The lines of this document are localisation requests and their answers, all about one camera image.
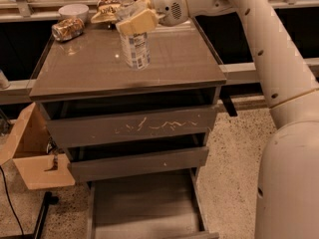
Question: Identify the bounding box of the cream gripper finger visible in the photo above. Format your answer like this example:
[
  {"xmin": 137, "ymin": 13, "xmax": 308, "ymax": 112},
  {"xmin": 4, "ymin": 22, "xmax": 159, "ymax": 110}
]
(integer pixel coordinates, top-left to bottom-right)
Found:
[
  {"xmin": 133, "ymin": 0, "xmax": 152, "ymax": 13},
  {"xmin": 116, "ymin": 9, "xmax": 159, "ymax": 36}
]

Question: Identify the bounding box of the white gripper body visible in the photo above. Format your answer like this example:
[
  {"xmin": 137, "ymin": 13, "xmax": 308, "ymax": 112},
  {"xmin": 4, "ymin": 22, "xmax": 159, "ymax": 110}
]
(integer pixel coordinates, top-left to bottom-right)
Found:
[{"xmin": 153, "ymin": 0, "xmax": 188, "ymax": 27}]

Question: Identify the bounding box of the clear plastic water bottle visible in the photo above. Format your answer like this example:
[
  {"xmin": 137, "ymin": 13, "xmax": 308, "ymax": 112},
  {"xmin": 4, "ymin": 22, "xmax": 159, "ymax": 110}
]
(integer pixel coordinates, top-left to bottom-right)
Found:
[{"xmin": 116, "ymin": 0, "xmax": 150, "ymax": 70}]

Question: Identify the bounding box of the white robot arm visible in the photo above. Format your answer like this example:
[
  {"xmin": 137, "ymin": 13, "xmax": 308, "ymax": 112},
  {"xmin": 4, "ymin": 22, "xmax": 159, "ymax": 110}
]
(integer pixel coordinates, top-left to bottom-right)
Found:
[{"xmin": 117, "ymin": 0, "xmax": 319, "ymax": 239}]

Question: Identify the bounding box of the grey drawer cabinet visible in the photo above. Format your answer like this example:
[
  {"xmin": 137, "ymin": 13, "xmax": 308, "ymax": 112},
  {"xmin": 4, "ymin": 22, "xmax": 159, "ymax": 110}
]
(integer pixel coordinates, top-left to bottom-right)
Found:
[{"xmin": 29, "ymin": 7, "xmax": 227, "ymax": 187}]

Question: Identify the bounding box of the grey top drawer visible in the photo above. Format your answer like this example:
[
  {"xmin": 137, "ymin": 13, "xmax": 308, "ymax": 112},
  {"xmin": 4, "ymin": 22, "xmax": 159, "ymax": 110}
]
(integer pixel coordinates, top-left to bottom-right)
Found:
[{"xmin": 47, "ymin": 106, "xmax": 216, "ymax": 148}]

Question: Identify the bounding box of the grey drawer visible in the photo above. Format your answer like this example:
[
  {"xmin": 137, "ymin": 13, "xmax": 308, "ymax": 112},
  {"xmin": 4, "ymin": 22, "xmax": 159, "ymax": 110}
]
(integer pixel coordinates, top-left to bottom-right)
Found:
[
  {"xmin": 68, "ymin": 146, "xmax": 208, "ymax": 182},
  {"xmin": 47, "ymin": 106, "xmax": 216, "ymax": 148},
  {"xmin": 86, "ymin": 169, "xmax": 219, "ymax": 239}
]

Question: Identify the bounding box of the grey middle drawer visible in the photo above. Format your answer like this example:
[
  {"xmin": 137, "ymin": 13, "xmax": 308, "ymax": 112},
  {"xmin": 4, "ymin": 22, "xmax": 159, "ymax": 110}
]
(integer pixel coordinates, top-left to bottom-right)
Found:
[{"xmin": 68, "ymin": 146, "xmax": 208, "ymax": 182}]

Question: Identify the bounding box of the grey bottom drawer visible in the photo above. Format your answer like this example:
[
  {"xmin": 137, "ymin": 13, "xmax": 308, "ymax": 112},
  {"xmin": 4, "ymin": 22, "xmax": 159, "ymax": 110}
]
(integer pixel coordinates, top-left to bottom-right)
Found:
[{"xmin": 86, "ymin": 169, "xmax": 219, "ymax": 239}]

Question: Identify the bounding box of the crumpled chip bag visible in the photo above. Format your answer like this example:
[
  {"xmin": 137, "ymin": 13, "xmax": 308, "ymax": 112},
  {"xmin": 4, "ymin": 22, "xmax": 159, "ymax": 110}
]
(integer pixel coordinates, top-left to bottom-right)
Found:
[{"xmin": 91, "ymin": 0, "xmax": 137, "ymax": 24}]

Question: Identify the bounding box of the white bowl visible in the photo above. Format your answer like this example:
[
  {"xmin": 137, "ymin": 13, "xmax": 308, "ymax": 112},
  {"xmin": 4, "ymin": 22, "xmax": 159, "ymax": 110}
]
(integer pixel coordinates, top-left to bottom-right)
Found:
[{"xmin": 58, "ymin": 4, "xmax": 89, "ymax": 23}]

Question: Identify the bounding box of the grey metal railing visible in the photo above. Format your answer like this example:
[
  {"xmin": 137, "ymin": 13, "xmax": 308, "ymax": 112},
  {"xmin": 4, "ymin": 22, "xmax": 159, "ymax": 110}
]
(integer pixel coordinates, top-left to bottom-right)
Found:
[{"xmin": 0, "ymin": 58, "xmax": 319, "ymax": 105}]

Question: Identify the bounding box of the open cardboard box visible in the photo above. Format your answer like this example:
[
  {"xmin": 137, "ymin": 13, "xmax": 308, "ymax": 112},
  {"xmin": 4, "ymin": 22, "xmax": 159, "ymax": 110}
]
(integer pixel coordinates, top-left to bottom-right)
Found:
[{"xmin": 0, "ymin": 104, "xmax": 75, "ymax": 190}]

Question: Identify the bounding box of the black stand leg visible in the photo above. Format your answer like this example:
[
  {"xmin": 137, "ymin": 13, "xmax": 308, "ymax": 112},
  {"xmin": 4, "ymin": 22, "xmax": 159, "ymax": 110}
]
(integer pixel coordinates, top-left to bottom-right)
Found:
[{"xmin": 32, "ymin": 191, "xmax": 59, "ymax": 239}]

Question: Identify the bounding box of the black cable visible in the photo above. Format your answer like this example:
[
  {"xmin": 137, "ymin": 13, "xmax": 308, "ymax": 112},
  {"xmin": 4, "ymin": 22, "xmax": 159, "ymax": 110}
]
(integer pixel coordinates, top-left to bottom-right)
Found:
[{"xmin": 0, "ymin": 165, "xmax": 26, "ymax": 239}]

